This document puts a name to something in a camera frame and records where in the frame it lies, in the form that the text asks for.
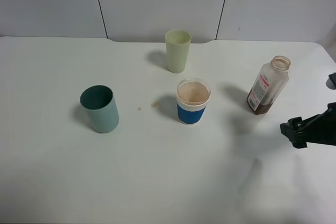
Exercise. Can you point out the pale yellow-green plastic cup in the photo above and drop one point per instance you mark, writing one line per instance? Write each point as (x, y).
(177, 46)

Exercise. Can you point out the clear plastic drink bottle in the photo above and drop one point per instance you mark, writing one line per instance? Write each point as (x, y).
(269, 83)

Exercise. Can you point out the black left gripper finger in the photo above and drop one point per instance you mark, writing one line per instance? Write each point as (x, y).
(318, 129)

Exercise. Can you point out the glass cup with blue sleeve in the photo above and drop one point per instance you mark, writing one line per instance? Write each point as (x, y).
(192, 97)

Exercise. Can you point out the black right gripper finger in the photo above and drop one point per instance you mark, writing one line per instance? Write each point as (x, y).
(331, 81)

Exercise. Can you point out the teal green plastic cup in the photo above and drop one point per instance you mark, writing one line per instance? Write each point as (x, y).
(100, 106)

